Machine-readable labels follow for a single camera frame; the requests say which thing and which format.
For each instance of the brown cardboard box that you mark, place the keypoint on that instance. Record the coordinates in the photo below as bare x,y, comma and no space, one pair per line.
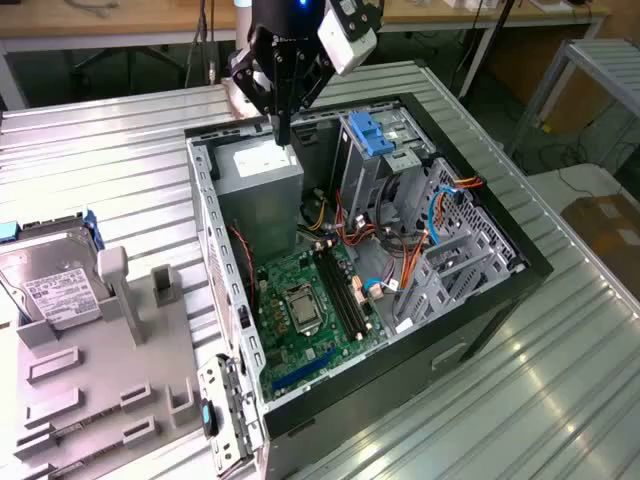
605,225

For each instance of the metal slat frame table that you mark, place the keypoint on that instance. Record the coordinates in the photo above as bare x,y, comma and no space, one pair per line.
607,52

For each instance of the metal card retainer bracket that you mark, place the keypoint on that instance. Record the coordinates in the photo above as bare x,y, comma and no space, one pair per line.
232,415

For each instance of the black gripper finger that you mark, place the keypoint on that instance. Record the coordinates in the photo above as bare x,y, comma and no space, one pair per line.
288,125
242,75

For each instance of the grey power supply box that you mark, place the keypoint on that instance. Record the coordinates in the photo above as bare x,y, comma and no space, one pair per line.
260,200

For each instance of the black RAM slot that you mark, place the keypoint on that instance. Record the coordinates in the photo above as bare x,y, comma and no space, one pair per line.
350,292
333,292
339,292
344,292

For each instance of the blue expansion slot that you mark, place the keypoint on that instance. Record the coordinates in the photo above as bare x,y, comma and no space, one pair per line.
305,370

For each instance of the black PC case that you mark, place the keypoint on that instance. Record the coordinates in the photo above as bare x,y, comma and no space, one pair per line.
380,380

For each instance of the silver CPU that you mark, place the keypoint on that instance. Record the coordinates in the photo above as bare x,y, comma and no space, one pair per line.
303,309

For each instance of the metal optical drive cage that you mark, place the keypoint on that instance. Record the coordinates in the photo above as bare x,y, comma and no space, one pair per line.
360,185

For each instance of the green motherboard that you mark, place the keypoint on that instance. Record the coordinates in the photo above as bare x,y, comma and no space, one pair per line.
300,352

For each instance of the hard disk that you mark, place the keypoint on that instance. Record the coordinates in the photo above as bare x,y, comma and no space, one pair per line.
55,290

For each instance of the blue plastic drive latch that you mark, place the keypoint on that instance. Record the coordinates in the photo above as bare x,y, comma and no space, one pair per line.
370,132

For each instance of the CPU socket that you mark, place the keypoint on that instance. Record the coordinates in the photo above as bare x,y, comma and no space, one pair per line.
287,320

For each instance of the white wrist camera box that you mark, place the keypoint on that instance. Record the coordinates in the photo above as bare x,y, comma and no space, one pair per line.
345,50

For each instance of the white paper label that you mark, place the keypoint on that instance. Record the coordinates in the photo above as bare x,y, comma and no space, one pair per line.
405,326

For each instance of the grey parts rack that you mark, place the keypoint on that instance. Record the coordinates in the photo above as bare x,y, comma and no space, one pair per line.
100,360

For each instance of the metal disk bay cage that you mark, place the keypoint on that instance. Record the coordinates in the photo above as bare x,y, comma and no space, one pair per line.
465,260

